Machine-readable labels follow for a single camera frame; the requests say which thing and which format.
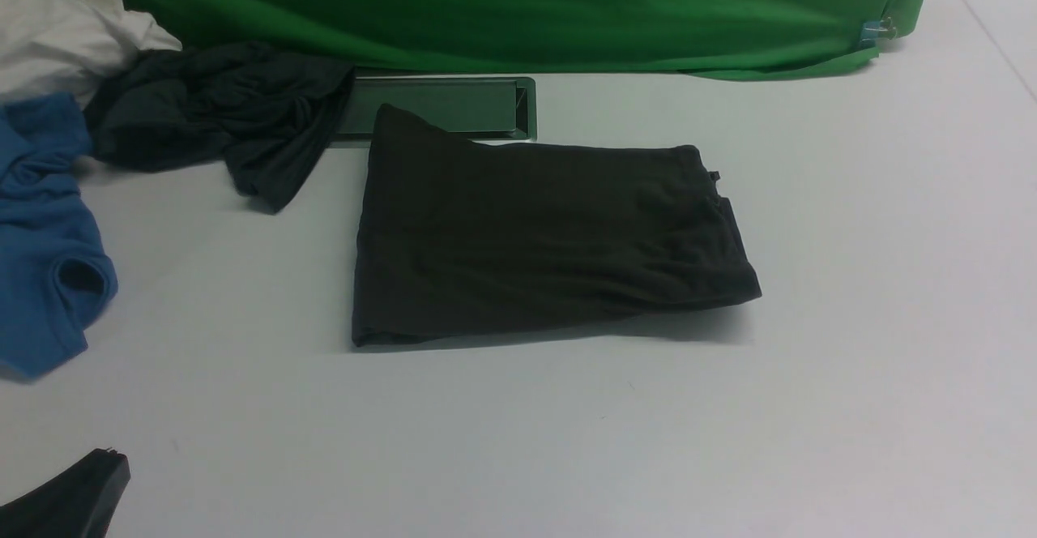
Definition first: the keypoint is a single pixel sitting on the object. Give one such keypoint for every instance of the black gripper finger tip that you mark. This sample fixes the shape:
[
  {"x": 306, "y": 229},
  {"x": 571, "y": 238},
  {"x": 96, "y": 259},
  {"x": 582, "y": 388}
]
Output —
[{"x": 79, "y": 502}]

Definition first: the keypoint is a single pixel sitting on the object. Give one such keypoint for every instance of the dark gray long-sleeved shirt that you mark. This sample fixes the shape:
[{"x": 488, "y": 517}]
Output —
[{"x": 460, "y": 238}]

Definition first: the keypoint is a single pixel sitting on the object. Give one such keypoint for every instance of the blue crumpled garment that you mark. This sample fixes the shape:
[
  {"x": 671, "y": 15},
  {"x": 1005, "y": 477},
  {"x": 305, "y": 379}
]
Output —
[{"x": 56, "y": 279}]

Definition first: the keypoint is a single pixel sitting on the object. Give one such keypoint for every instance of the dark teal crumpled garment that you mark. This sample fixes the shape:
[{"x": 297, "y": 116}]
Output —
[{"x": 268, "y": 114}]

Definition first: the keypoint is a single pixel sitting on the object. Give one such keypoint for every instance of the white crumpled garment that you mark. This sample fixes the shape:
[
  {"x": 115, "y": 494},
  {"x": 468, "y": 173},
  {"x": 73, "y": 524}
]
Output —
[{"x": 72, "y": 46}]

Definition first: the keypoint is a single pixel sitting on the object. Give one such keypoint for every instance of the green backdrop cloth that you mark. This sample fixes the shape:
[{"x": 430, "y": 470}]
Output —
[{"x": 734, "y": 40}]

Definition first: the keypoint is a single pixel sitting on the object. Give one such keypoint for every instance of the blue binder clip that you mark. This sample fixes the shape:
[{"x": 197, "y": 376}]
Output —
[{"x": 874, "y": 31}]

